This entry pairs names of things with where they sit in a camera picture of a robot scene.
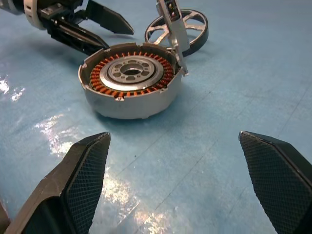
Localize black spoked rotor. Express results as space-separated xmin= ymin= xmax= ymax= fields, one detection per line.
xmin=144 ymin=9 xmax=209 ymax=58

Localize silver round motor housing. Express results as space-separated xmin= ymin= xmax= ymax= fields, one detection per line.
xmin=78 ymin=42 xmax=184 ymax=120

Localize blue table cover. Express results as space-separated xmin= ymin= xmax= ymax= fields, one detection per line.
xmin=0 ymin=0 xmax=312 ymax=234

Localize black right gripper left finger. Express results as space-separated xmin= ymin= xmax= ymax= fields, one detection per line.
xmin=6 ymin=132 xmax=111 ymax=234

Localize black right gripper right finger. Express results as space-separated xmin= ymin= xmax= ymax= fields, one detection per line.
xmin=238 ymin=131 xmax=312 ymax=234

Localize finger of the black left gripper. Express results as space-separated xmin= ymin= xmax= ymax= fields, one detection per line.
xmin=84 ymin=0 xmax=135 ymax=35
xmin=51 ymin=21 xmax=110 ymax=56

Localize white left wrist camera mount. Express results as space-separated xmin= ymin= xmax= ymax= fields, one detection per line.
xmin=23 ymin=0 xmax=53 ymax=30

